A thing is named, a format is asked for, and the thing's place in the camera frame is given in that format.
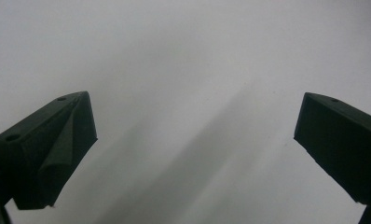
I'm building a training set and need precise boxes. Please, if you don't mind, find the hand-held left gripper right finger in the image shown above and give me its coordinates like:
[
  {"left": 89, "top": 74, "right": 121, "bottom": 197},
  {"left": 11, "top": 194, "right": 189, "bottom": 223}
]
[{"left": 293, "top": 91, "right": 371, "bottom": 205}]

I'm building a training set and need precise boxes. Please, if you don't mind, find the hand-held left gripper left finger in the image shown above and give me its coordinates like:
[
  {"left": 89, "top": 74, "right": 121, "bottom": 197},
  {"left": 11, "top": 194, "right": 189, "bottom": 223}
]
[{"left": 0, "top": 91, "right": 99, "bottom": 211}]

